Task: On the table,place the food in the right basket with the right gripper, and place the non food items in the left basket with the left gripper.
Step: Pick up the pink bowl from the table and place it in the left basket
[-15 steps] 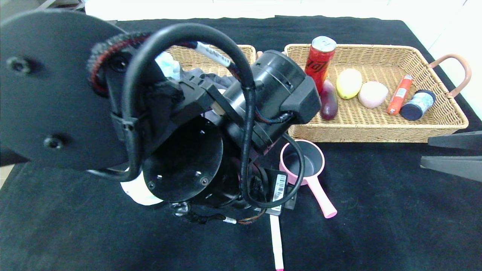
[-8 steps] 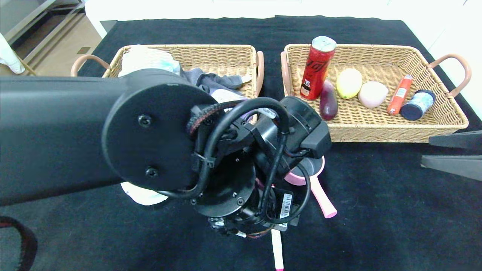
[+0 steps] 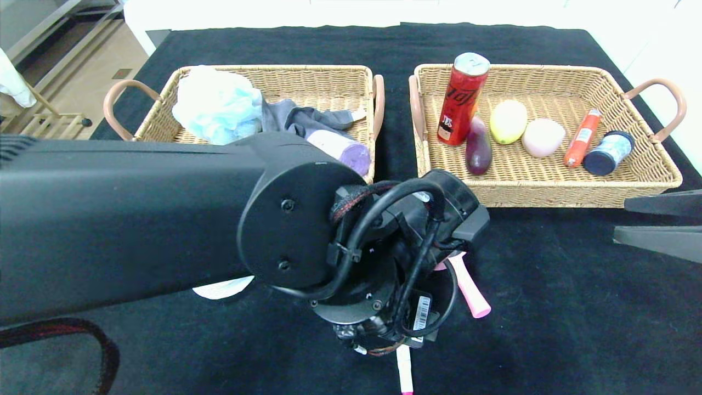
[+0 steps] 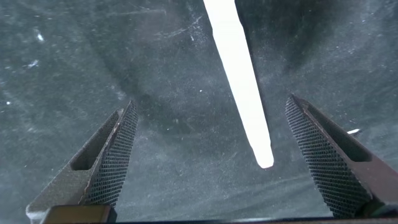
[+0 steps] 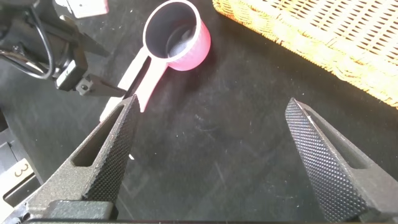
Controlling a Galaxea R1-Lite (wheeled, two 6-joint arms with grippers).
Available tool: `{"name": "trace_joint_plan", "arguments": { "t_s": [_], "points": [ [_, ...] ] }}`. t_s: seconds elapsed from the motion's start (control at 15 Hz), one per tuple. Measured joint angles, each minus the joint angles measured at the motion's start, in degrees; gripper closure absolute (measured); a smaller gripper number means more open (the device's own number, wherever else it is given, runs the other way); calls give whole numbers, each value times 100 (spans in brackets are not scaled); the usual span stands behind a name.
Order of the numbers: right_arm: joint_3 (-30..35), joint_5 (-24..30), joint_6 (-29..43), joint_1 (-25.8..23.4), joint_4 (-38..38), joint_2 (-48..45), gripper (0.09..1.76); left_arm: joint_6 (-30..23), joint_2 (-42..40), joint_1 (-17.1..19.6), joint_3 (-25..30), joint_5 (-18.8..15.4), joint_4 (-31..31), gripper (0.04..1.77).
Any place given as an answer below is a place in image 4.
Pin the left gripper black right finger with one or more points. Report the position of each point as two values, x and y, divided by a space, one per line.
332 168

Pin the black table cloth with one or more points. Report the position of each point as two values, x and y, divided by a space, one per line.
93 62

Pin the small white scrap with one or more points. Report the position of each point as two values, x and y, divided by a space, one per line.
353 131

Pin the white marker with pink caps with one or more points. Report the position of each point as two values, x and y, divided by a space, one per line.
239 77

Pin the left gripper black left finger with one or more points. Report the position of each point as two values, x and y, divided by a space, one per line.
105 174

